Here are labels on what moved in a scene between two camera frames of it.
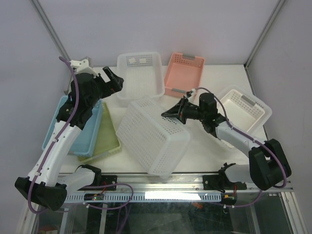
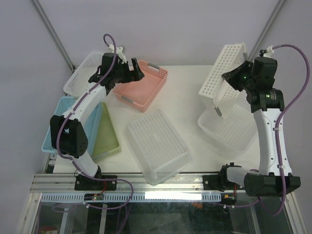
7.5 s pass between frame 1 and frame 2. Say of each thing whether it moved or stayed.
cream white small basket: moved
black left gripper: moved
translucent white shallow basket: moved
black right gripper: moved
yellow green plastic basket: stayed
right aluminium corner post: stayed
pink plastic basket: moved
